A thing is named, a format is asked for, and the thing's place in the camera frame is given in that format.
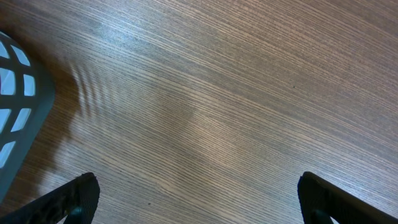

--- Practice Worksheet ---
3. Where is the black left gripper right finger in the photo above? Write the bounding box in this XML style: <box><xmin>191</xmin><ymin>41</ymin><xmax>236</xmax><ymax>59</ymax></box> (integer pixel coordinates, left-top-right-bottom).
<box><xmin>297</xmin><ymin>172</ymin><xmax>397</xmax><ymax>224</ymax></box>

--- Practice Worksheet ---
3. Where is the grey plastic shopping basket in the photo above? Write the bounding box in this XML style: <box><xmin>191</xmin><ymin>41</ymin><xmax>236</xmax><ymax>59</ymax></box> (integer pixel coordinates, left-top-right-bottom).
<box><xmin>1</xmin><ymin>32</ymin><xmax>55</xmax><ymax>199</ymax></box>

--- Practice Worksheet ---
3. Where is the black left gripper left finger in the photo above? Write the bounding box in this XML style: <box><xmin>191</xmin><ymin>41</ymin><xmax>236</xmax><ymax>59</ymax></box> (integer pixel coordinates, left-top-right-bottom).
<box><xmin>1</xmin><ymin>172</ymin><xmax>100</xmax><ymax>224</ymax></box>

